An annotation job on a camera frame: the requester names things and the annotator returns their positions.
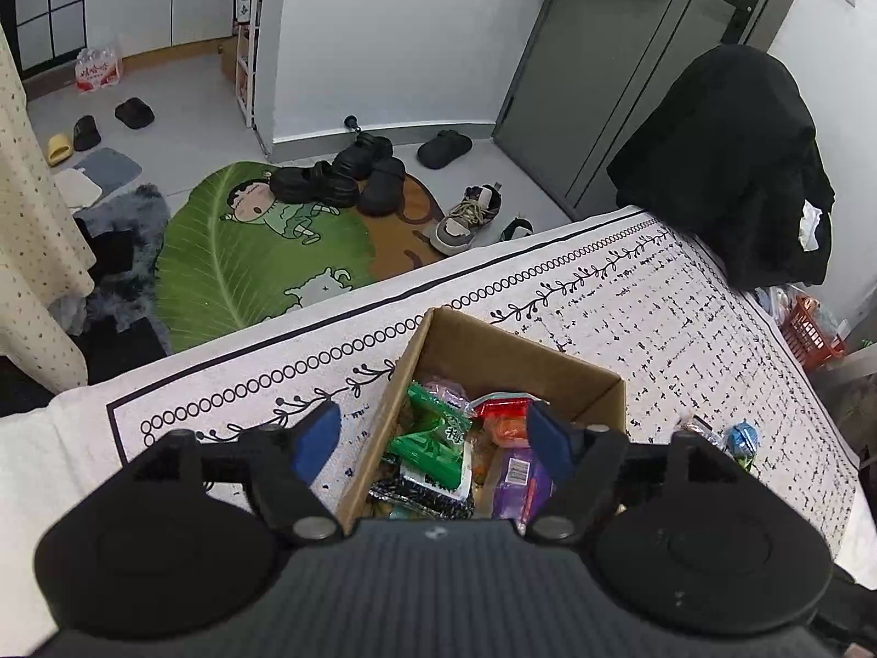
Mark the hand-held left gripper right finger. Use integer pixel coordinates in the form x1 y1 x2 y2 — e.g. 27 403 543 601
525 401 738 541

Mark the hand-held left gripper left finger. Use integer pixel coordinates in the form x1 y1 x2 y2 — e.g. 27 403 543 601
133 399 344 544

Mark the purple snack packet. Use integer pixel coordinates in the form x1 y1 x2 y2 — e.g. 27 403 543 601
491 445 556 523

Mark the red snack packet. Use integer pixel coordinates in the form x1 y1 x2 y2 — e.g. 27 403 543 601
472 392 533 423

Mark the cardboard box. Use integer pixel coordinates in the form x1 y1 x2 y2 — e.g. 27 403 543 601
335 306 629 537

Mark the dark green snack packet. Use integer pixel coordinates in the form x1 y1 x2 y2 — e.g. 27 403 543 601
386 428 468 489

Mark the pink snack packet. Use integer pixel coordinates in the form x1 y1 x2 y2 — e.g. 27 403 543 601
420 377 471 406

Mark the black white patterned packet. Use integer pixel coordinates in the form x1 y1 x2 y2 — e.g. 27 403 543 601
369 466 476 521

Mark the silver snack packet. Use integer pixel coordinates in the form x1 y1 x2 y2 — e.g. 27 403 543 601
684 415 723 448

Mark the white black printed blanket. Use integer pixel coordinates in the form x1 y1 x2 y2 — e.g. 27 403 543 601
106 206 862 563

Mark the green leaf shaped rug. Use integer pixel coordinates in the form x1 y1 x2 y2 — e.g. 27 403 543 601
155 160 448 355

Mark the blue green snack packet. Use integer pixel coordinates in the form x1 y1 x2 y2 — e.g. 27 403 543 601
725 420 763 473

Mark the grey beige sneaker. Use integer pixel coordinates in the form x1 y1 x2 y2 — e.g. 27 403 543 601
422 183 504 257

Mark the black clog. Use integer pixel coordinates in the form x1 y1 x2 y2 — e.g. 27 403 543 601
269 160 334 204
333 133 396 180
311 174 361 211
357 155 407 218

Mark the white bed sheet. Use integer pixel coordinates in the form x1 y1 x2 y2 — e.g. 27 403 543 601
0 380 141 640

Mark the grey fluffy rug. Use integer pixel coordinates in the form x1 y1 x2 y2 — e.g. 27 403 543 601
71 183 174 359

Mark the orange plastic basket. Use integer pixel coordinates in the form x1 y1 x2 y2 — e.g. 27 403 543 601
779 293 848 372

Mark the dark cloth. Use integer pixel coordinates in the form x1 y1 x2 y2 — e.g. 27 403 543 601
71 226 135 276

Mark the black slide sandal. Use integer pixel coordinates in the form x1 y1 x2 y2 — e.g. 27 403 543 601
417 128 474 169

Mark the black jacket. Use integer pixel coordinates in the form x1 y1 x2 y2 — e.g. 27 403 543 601
606 44 838 290

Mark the grey blue floor mat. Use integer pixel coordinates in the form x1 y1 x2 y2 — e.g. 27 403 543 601
74 146 144 204

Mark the white cloth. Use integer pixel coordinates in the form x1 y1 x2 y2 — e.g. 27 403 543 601
798 201 830 252

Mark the white floor mat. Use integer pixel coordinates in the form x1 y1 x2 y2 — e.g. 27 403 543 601
53 168 104 211

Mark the dotted cream cloth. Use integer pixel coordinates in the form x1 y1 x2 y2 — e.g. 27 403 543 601
0 20 98 396

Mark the white shoe rack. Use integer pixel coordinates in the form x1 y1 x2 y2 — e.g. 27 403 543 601
232 0 266 129

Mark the grey door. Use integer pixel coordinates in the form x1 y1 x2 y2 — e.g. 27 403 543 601
493 0 821 222

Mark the red white bottle pack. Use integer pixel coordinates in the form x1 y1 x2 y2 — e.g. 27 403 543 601
74 44 126 94

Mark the black door handle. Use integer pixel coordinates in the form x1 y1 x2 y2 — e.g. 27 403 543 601
708 0 762 43

